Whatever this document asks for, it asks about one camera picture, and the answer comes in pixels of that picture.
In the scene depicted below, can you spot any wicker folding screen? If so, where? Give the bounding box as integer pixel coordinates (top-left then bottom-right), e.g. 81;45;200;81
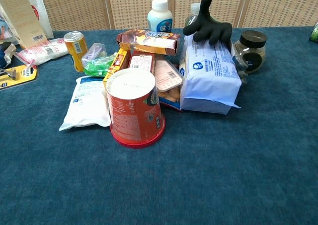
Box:
37;0;318;31

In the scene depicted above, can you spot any beige paper carton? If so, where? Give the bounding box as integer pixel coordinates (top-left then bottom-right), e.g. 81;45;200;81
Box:
0;0;49;50

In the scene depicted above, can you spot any clear biscuit tray pink label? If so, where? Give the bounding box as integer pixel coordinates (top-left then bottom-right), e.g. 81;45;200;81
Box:
154;58;184;92

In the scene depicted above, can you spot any yellow drink can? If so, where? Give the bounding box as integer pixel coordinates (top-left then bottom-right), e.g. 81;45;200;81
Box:
63;31;88;73

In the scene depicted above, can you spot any white pink plastic packet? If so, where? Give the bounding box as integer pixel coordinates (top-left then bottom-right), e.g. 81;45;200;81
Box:
15;37;70;67

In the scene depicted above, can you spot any yellow cardboard box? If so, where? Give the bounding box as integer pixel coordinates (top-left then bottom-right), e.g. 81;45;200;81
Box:
102;48;132;91

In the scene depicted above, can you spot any blue white paper bag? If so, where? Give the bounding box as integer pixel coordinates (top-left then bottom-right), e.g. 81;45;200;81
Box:
179;34;242;116

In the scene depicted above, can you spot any clear bottle white cap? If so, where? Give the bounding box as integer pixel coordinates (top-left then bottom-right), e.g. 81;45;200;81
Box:
184;2;202;29

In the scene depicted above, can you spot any black rubber glove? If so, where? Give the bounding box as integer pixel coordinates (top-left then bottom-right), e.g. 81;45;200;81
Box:
182;0;234;46

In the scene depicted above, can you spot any clear purple plastic packet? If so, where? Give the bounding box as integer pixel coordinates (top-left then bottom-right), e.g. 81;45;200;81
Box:
81;42;108;68

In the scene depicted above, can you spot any dark blue crumpled package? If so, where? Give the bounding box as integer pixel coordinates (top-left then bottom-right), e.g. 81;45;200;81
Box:
0;41;17;70

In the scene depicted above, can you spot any red instant noodle cup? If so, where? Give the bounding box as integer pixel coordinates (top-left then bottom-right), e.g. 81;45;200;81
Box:
106;68;166;150

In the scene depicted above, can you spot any green plastic packet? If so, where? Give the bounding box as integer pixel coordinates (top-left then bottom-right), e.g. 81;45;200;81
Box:
83;53;118;77

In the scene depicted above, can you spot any white pillow pouch bag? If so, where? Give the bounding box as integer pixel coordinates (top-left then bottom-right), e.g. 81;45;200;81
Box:
59;75;112;132

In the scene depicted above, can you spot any green object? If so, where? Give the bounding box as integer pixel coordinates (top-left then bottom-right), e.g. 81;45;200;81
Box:
309;21;318;43

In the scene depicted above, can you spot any blue table cloth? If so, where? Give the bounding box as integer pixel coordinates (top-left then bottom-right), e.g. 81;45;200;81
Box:
0;26;318;225

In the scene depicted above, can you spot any brown orange snack box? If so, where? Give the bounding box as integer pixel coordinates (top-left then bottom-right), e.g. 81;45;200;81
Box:
116;29;181;57

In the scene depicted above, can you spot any glass jar black lid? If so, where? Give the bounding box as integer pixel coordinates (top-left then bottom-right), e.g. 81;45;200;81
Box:
233;30;268;75

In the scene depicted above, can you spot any blue biscuit box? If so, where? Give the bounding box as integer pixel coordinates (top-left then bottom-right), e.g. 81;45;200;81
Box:
157;85;184;111

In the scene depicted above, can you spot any white red plastic bag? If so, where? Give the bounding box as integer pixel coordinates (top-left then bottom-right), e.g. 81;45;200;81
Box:
23;0;54;40

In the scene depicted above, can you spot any razor on yellow card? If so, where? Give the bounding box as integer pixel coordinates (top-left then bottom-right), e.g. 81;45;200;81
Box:
0;65;38;91

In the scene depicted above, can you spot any white milk drink bottle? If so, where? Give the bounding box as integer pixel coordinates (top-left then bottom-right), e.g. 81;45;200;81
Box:
147;0;174;34

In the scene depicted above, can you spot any red box pink label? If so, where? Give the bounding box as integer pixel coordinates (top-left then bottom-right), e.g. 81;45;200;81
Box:
127;50;156;75

